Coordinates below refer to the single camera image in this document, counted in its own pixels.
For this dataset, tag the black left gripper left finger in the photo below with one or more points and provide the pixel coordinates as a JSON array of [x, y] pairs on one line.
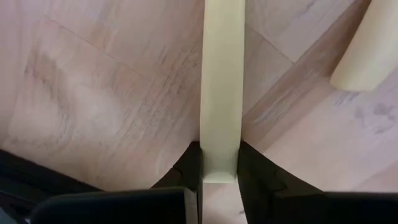
[[189, 171]]

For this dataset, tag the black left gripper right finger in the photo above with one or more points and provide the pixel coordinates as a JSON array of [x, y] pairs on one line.
[[258, 180]]

